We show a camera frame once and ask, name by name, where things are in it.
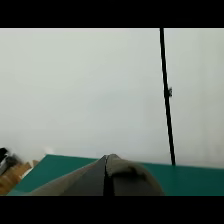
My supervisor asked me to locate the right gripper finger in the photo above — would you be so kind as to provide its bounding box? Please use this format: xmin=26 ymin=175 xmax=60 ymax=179
xmin=63 ymin=155 xmax=108 ymax=196

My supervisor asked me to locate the grey shirt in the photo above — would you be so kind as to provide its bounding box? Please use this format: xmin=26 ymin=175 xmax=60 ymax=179
xmin=29 ymin=153 xmax=165 ymax=196

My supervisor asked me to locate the thin black pole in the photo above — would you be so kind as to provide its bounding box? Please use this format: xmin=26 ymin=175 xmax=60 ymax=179
xmin=158 ymin=27 xmax=177 ymax=167

